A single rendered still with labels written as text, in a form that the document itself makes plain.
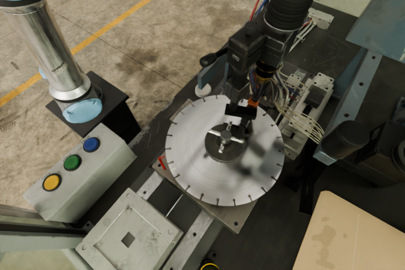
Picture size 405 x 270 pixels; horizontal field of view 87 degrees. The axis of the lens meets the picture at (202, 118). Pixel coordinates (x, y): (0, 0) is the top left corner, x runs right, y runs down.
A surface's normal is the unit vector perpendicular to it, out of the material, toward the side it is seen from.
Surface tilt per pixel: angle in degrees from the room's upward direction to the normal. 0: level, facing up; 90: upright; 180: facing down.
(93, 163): 0
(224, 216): 0
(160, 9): 0
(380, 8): 90
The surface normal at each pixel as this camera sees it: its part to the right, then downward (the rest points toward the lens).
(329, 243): -0.01, -0.50
